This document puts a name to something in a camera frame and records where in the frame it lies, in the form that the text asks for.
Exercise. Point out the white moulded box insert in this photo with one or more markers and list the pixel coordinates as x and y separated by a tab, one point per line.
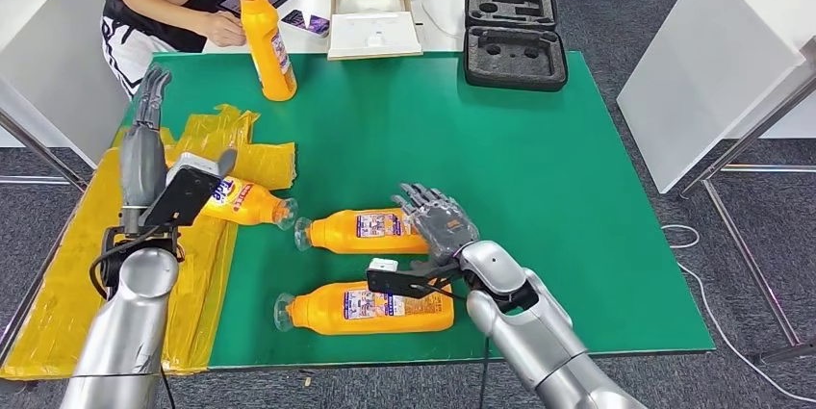
371	3

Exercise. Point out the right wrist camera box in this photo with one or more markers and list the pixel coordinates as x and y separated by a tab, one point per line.
395	282

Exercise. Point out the person's right hand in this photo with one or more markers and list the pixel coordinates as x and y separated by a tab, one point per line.
221	30

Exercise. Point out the orange detergent bottle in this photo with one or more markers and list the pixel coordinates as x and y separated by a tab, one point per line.
338	234
255	202
271	68
319	314

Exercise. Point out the yellow taped plastic sheet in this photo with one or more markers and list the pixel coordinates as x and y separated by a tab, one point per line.
210	278

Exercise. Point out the green table board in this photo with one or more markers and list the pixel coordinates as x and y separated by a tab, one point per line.
446	138

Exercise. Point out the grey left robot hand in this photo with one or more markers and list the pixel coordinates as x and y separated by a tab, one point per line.
141	164

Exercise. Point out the black foam-lined case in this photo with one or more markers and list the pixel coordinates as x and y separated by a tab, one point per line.
515	57

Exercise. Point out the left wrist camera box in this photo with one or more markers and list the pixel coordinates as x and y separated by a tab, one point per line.
181	192

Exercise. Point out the person's right forearm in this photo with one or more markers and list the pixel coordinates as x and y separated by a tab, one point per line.
159	7

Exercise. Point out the smartphone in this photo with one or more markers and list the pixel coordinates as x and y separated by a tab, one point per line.
307	23

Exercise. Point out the open cardboard box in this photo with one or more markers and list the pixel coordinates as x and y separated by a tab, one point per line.
375	36

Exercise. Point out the silver metal frame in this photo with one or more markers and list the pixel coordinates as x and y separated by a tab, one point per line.
38	147
765	117

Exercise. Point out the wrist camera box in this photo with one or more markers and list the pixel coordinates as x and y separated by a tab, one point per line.
395	282
181	192

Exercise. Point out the person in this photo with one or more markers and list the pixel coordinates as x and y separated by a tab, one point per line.
159	33

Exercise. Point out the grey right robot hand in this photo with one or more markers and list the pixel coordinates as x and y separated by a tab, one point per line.
443	224

